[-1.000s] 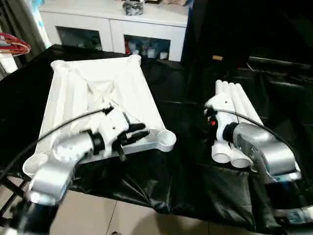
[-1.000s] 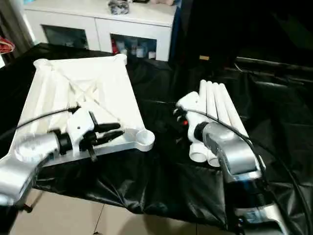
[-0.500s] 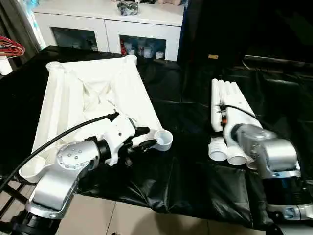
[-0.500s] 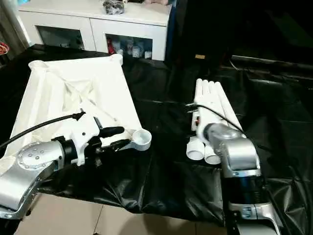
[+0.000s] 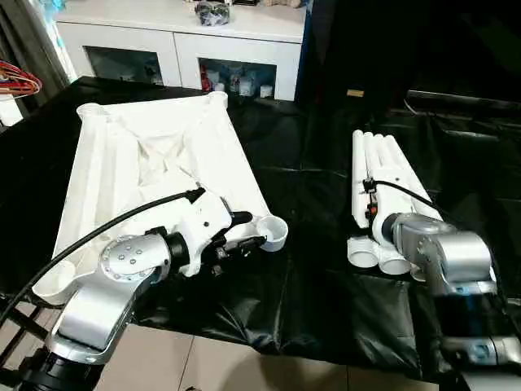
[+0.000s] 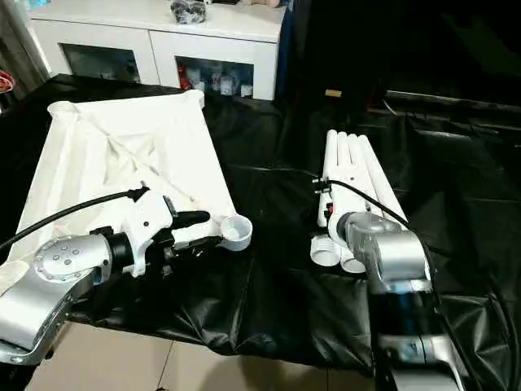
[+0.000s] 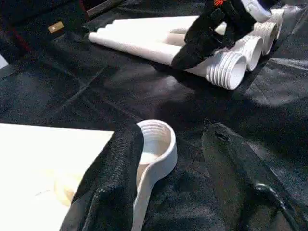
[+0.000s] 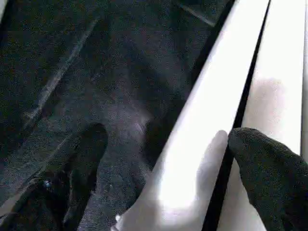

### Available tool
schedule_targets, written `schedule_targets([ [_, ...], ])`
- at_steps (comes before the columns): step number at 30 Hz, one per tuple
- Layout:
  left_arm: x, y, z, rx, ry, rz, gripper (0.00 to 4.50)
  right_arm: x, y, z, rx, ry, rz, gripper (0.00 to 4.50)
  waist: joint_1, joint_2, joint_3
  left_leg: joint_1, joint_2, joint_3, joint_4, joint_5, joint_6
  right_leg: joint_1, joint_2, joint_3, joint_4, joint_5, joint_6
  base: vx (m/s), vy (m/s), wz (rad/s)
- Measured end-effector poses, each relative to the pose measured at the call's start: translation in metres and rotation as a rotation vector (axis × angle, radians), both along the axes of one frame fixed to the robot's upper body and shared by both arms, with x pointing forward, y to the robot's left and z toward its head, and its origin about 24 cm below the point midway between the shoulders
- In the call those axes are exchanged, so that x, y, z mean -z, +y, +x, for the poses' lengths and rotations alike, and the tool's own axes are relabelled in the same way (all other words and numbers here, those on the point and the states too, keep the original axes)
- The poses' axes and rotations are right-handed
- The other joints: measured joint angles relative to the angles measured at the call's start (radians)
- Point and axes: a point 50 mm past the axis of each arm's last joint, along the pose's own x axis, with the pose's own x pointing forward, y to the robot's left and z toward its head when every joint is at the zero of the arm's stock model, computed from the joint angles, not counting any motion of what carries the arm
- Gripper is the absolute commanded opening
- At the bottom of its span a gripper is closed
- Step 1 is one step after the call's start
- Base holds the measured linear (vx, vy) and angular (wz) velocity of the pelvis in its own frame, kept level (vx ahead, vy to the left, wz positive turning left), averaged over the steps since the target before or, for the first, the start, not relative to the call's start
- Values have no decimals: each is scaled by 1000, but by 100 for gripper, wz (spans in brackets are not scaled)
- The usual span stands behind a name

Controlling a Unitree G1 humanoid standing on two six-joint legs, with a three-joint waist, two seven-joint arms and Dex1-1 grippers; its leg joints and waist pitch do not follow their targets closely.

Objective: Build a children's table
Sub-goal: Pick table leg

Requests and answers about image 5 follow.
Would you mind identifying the white plastic table top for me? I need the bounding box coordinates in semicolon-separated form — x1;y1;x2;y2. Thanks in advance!
33;91;290;306

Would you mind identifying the white plastic table leg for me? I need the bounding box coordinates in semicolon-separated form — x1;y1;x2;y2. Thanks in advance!
385;134;447;225
364;130;411;276
347;129;380;270
374;133;424;221

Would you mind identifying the black plastic mat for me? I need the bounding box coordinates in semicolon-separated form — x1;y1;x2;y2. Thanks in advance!
0;76;521;384

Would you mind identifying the white sideboard with glass doors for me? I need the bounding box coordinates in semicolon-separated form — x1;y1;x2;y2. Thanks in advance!
55;0;306;103

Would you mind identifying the dark object on cabinet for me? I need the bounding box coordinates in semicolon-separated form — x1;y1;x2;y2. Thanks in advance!
193;0;232;27

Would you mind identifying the grey curtain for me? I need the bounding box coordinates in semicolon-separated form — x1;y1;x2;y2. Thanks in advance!
0;0;72;103

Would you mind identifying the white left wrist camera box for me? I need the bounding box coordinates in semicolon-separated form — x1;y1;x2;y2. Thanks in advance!
173;189;237;278

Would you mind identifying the red wire basket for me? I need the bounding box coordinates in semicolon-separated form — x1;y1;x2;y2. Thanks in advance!
0;59;44;101

